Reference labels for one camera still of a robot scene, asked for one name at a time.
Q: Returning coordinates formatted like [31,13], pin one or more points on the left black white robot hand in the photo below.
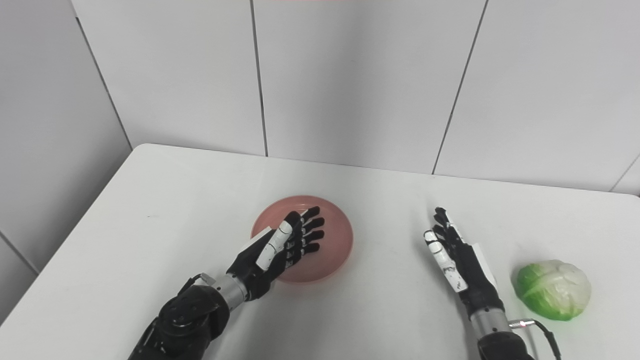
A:
[280,250]

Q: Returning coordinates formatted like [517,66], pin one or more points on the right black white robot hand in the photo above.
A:
[462,260]

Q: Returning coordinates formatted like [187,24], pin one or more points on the pink round plate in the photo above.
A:
[327,240]

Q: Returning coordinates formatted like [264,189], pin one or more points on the green white cabbage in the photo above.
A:
[554,289]

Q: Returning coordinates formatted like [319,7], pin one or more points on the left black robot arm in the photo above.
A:
[192,315]

